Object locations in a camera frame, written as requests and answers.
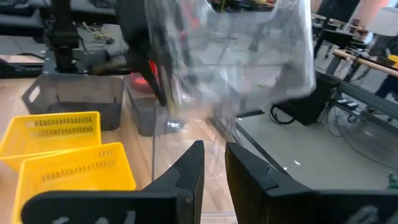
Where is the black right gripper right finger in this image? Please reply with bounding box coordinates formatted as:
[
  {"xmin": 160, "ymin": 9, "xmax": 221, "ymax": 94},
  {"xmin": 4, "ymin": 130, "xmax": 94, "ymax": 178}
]
[{"xmin": 224, "ymin": 142, "xmax": 398, "ymax": 224}]

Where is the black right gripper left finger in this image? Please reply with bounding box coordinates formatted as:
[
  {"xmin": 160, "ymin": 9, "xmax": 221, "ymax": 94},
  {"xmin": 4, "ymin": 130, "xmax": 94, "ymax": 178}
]
[{"xmin": 21, "ymin": 139, "xmax": 206, "ymax": 224}]

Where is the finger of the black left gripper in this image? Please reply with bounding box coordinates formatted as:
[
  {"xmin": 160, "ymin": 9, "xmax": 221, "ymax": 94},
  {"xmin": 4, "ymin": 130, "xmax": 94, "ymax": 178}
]
[
  {"xmin": 136, "ymin": 60, "xmax": 170, "ymax": 108},
  {"xmin": 175, "ymin": 30, "xmax": 200, "ymax": 85}
]

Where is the yellow plastic basket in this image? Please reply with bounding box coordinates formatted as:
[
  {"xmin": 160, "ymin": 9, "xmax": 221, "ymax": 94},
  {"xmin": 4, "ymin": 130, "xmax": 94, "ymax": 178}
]
[
  {"xmin": 11, "ymin": 142, "xmax": 137, "ymax": 224},
  {"xmin": 0, "ymin": 111, "xmax": 103, "ymax": 172}
]

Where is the red desk lamp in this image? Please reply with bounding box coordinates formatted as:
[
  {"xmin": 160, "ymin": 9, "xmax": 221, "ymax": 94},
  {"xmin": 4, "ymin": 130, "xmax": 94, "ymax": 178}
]
[{"xmin": 129, "ymin": 59, "xmax": 160, "ymax": 95}]

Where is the black box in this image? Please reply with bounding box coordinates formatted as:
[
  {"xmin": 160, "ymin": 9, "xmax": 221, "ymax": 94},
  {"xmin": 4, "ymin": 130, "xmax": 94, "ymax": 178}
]
[{"xmin": 273, "ymin": 73, "xmax": 343, "ymax": 126}]

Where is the wooden rod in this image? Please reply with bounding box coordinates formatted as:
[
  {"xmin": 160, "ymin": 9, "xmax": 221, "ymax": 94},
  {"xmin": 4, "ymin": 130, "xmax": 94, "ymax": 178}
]
[{"xmin": 332, "ymin": 49, "xmax": 398, "ymax": 78}]

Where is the black coiled cable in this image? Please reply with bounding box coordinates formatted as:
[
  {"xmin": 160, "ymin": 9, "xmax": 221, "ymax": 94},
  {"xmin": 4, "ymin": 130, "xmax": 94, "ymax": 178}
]
[{"xmin": 268, "ymin": 103, "xmax": 300, "ymax": 126}]

